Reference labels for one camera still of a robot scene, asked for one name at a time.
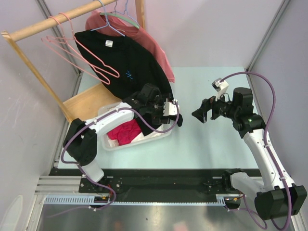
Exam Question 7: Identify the black t shirt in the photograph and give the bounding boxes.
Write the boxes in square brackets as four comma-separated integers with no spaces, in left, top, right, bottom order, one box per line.
[74,30,185,137]

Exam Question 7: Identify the green hanger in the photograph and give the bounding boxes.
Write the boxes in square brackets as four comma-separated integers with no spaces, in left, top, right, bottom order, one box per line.
[100,13,140,29]

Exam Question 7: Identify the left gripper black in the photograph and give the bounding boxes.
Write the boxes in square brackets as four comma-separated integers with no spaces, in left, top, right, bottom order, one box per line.
[146,94,171,124]

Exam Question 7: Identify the white plastic laundry basket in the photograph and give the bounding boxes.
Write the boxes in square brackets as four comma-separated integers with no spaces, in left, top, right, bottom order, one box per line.
[97,103,171,151]

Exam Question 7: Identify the pink wire hanger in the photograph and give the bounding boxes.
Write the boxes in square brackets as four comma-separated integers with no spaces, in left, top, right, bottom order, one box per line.
[41,13,120,85]
[41,13,119,85]

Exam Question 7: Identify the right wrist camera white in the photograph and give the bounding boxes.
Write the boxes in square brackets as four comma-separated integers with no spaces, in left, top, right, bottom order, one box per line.
[212,78,229,101]

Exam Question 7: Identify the white cable duct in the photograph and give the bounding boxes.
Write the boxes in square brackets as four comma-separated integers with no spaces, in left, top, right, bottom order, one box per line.
[44,194,241,206]

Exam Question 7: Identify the wooden clothes rack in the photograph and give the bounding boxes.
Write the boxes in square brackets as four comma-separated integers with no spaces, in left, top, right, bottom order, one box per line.
[0,0,145,125]

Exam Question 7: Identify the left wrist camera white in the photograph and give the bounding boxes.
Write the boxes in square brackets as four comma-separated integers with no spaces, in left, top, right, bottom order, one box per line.
[163,99,180,116]

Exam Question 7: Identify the light blue wire hanger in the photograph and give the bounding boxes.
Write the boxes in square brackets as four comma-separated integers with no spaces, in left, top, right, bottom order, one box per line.
[91,0,126,37]

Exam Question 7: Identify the salmon red t shirt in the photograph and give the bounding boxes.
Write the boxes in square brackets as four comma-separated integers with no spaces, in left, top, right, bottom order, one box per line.
[85,10,175,83]

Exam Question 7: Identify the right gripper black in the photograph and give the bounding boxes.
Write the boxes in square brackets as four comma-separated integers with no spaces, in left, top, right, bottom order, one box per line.
[192,89,239,123]

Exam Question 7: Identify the blue wire hanger far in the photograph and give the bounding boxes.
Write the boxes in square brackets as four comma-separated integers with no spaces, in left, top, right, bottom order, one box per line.
[113,0,132,20]

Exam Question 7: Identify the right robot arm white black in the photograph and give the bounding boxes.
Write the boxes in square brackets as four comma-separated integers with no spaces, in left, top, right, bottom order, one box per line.
[192,87,307,220]

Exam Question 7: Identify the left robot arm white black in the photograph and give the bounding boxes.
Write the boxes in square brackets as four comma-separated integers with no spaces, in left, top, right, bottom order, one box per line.
[61,84,180,193]

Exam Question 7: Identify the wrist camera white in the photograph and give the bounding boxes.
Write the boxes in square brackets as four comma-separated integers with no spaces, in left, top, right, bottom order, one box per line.
[163,99,180,116]
[212,78,229,101]

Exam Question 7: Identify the magenta pink garment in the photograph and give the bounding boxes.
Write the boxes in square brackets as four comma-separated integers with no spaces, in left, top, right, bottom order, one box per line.
[107,119,141,146]

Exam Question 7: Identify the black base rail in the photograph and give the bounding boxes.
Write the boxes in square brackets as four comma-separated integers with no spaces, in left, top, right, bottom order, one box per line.
[49,168,263,203]

